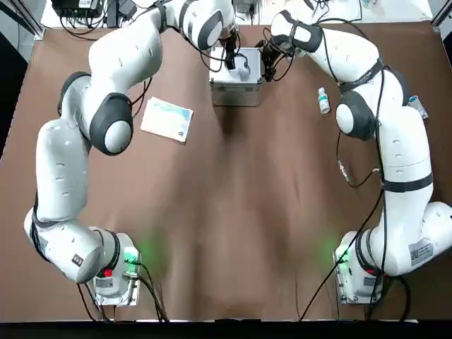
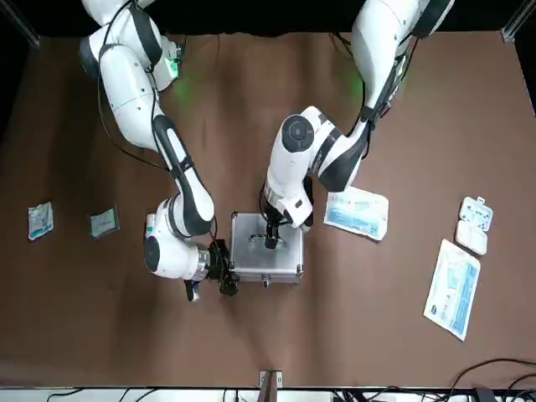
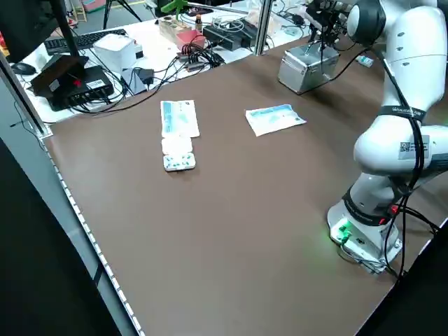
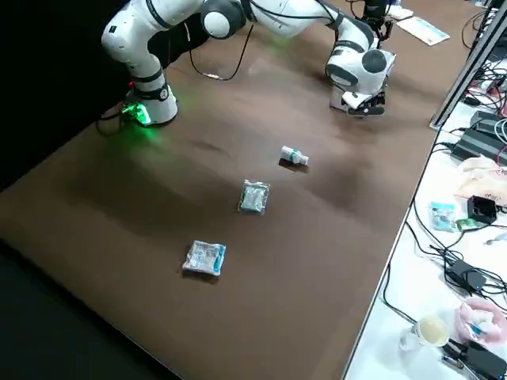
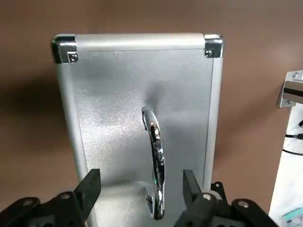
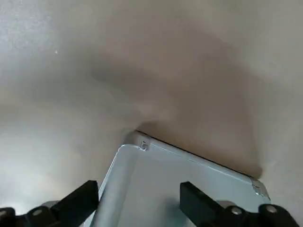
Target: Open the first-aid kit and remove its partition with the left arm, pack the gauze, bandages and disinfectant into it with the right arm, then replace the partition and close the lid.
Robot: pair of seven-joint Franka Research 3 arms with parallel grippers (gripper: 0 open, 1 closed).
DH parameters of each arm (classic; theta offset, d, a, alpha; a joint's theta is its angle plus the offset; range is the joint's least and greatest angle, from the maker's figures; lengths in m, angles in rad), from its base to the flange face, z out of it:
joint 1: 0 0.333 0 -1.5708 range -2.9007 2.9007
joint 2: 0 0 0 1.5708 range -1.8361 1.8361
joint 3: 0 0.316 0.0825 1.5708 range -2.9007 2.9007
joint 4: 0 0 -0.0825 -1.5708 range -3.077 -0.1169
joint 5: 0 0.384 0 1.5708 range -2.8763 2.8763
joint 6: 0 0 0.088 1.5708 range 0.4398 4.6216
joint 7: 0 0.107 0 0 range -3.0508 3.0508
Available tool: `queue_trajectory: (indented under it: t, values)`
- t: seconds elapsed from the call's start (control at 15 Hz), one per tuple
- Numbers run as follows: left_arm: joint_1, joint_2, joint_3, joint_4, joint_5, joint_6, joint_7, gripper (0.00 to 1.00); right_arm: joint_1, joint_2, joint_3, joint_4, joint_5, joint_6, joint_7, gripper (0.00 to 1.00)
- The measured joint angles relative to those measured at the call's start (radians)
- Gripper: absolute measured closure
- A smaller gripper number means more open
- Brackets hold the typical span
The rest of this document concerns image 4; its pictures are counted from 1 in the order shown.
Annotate aluminium first-aid case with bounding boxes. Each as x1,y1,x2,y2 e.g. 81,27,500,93
330,49,397,112

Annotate white disinfectant bottle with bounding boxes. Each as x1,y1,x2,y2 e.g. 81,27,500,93
280,144,311,167

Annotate beige plastic bag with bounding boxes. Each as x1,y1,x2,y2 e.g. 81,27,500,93
453,155,507,205

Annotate small blue white packet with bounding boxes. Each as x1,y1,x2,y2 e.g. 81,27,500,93
427,200,457,234

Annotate aluminium frame post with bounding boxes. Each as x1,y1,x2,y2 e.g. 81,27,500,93
429,0,507,130

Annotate pink bowl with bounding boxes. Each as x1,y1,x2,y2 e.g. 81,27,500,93
457,296,507,346

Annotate paper cup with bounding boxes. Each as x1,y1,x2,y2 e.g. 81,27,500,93
410,314,451,348

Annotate black power supply box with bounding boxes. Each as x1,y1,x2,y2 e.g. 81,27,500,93
452,125,507,165

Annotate black flat device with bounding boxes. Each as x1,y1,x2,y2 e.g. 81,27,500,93
461,339,507,380

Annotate black foot cable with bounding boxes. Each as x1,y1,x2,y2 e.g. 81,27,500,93
96,104,132,136

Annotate clear bag of bandages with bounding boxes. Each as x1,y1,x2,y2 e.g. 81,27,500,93
237,178,273,217

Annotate small black open box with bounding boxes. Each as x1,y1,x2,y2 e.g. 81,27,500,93
466,195,498,225

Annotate clear plastic cup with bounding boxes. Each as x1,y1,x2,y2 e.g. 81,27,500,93
398,322,421,355

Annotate white blue gauze packet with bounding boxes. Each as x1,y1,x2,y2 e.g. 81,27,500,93
181,238,228,277

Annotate black charger brick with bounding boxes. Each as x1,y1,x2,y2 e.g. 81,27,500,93
444,259,487,295

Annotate white side table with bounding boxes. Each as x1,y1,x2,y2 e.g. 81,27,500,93
342,59,507,380

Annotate long blue white packet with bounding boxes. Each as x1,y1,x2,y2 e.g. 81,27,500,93
395,16,451,46

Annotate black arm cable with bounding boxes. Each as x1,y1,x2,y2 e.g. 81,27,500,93
188,19,255,83

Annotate white hinged pill box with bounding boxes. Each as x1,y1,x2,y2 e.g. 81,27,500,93
387,6,415,21

